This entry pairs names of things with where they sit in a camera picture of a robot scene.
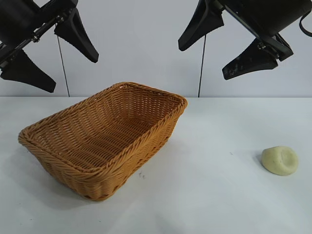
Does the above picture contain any pale yellow egg yolk pastry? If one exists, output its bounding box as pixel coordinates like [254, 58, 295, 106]
[262, 145, 299, 175]

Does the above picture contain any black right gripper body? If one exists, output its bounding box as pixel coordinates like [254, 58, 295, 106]
[214, 0, 312, 62]

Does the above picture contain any brown woven wicker basket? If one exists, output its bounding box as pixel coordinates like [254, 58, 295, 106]
[18, 82, 189, 202]

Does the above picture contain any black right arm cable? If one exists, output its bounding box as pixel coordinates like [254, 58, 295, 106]
[299, 11, 312, 38]

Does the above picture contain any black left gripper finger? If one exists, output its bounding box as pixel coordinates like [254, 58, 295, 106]
[0, 50, 57, 93]
[53, 8, 100, 64]

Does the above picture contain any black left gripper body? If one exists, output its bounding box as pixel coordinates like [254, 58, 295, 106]
[0, 0, 78, 72]

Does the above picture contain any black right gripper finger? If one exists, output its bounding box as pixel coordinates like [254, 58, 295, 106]
[221, 38, 279, 80]
[178, 0, 224, 52]

